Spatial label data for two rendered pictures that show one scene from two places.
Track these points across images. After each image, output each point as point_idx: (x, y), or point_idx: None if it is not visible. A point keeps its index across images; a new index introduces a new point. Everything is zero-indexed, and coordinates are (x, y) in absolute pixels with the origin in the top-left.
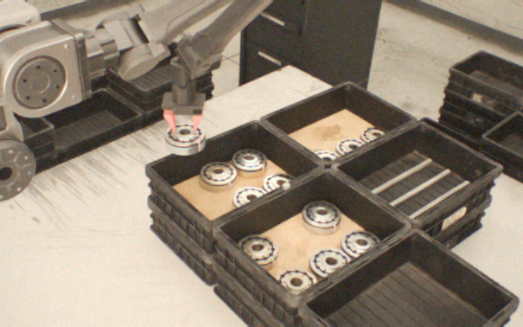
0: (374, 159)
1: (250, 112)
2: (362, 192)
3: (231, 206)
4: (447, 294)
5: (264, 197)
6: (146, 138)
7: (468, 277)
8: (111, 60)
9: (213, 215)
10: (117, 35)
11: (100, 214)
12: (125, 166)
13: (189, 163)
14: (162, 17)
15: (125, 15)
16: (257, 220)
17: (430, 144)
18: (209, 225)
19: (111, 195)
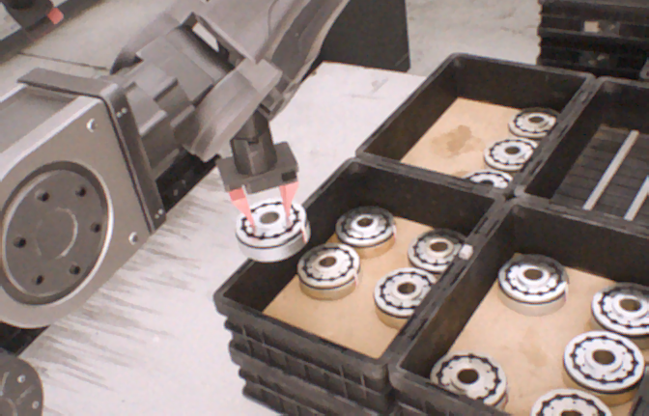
0: (561, 159)
1: (304, 150)
2: (592, 220)
3: (375, 314)
4: None
5: (442, 284)
6: (164, 243)
7: None
8: (182, 128)
9: (354, 342)
10: (174, 69)
11: (147, 399)
12: (152, 300)
13: (276, 264)
14: (250, 3)
15: (168, 21)
16: (443, 326)
17: (627, 109)
18: (380, 368)
19: (150, 358)
